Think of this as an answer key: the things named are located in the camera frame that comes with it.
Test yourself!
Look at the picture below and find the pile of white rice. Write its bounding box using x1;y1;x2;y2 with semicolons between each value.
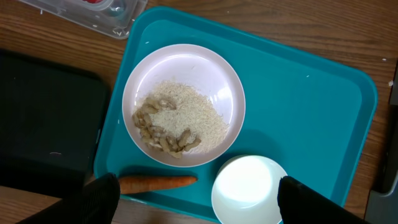
145;81;228;154

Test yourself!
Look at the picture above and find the teal serving tray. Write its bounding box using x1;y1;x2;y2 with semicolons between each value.
94;7;377;221

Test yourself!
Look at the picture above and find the white bowl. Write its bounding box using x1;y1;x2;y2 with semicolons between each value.
211;155;287;224

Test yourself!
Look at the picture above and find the black plastic tray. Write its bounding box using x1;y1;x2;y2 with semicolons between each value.
1;50;109;198

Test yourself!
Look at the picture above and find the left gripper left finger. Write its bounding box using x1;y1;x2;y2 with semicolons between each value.
18;173;121;224

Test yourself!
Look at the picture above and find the clear plastic storage bin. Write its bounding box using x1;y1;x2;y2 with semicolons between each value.
21;0;148;40

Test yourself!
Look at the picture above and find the white plate with food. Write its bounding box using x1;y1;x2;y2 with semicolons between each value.
121;44;246;167

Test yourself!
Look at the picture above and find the pile of peanut shells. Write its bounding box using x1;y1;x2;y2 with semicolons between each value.
132;97;201;159

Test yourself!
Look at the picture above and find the orange carrot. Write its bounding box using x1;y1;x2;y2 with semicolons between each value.
118;176;198;194

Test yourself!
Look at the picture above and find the red snack wrapper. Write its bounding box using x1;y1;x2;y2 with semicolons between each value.
84;0;103;4

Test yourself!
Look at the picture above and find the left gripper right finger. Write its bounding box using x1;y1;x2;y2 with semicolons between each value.
277;176;369;224

